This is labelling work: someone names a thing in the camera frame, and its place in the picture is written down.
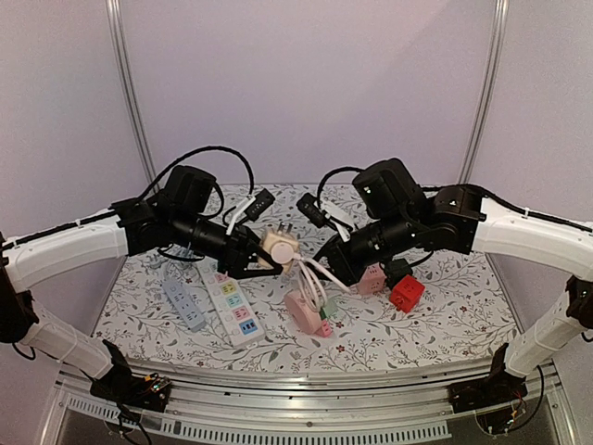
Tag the pink cube socket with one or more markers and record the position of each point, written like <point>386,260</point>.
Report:
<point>373,280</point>

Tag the pink heart adapter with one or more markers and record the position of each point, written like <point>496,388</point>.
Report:
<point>325,329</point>

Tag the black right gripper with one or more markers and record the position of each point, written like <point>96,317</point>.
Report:
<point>342,259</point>

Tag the right aluminium frame post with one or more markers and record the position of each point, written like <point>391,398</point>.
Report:
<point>494,52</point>

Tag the grey-blue power strip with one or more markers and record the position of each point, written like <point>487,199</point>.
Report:
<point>184,304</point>

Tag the green cube adapter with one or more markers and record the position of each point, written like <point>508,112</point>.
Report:
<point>328,309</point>

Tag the red cube socket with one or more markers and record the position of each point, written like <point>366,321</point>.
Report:
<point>406,293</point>

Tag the white colourful power strip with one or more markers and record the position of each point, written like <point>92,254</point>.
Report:
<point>238,319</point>

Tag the aluminium frame post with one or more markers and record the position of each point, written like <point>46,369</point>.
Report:
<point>123,65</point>
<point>494,52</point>

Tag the left aluminium frame post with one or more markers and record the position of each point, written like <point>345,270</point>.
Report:
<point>123,65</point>

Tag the dark green cube socket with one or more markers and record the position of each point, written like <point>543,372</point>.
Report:
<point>395,270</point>

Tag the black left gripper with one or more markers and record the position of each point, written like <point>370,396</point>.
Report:
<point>241,244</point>

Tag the floral table mat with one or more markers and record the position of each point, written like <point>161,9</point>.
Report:
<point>463,315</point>

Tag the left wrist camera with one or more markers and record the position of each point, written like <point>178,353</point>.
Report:
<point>249,209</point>

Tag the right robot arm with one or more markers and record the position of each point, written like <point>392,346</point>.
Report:
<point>467,218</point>

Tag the pink round socket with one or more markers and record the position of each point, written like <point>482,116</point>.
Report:
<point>306,319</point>

